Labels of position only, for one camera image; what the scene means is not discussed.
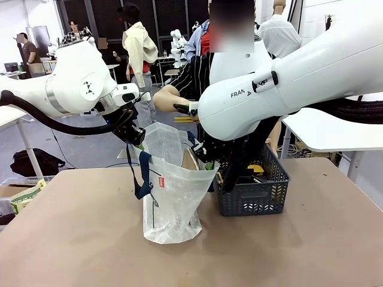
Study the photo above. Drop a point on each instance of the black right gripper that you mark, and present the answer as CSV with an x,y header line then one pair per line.
x,y
220,151

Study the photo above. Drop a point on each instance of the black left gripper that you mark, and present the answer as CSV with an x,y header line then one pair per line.
x,y
130,131

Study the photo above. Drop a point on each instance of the tan pouch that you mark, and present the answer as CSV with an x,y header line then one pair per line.
x,y
189,163

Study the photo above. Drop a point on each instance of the yellow and black tool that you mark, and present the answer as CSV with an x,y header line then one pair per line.
x,y
184,119

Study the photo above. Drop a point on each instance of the dark grey plastic basket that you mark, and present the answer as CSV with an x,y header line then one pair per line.
x,y
254,198

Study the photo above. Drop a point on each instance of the translucent white shopping bag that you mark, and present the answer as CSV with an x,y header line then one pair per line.
x,y
173,209

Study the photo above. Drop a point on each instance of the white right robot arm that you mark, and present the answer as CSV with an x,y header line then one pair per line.
x,y
269,98

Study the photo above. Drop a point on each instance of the person's right forearm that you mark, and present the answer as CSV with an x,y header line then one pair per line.
x,y
167,98

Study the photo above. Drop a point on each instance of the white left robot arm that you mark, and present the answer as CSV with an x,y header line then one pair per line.
x,y
74,86

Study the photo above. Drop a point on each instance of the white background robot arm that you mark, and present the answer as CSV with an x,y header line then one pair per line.
x,y
177,48

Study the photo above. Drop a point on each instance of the green and white paper bag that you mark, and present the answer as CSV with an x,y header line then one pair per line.
x,y
27,197

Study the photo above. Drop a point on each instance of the person's right hand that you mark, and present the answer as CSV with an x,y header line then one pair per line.
x,y
194,115

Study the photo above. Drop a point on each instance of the yellow boxed item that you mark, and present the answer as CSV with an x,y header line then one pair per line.
x,y
255,169

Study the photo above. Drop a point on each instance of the mannequin in beige jacket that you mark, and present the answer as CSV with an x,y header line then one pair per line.
x,y
139,56

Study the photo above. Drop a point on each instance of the seated person in black shirt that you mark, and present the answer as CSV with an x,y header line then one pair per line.
x,y
112,56

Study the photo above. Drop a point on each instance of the person in striped black shirt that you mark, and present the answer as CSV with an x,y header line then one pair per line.
x,y
191,77

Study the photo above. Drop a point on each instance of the black backpack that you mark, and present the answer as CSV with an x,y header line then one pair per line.
x,y
36,163

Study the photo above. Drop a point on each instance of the person in plaid shirt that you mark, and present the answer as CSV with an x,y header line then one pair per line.
x,y
74,33

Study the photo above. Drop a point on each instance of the white table with legs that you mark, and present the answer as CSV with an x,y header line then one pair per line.
x,y
12,115

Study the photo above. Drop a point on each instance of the white side table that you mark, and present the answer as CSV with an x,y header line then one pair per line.
x,y
329,134

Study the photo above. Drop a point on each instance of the brown cardboard box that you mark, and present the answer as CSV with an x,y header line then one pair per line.
x,y
9,191

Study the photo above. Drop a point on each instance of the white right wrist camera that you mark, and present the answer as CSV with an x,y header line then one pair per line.
x,y
199,149

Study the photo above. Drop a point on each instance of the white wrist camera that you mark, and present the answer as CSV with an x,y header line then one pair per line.
x,y
199,149
144,96

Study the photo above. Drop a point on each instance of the grey mannequin base plate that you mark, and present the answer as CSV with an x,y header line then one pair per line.
x,y
124,154

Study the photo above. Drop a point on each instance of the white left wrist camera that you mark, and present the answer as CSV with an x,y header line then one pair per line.
x,y
144,96

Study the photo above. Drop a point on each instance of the black camera tripod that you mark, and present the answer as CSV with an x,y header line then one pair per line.
x,y
328,22

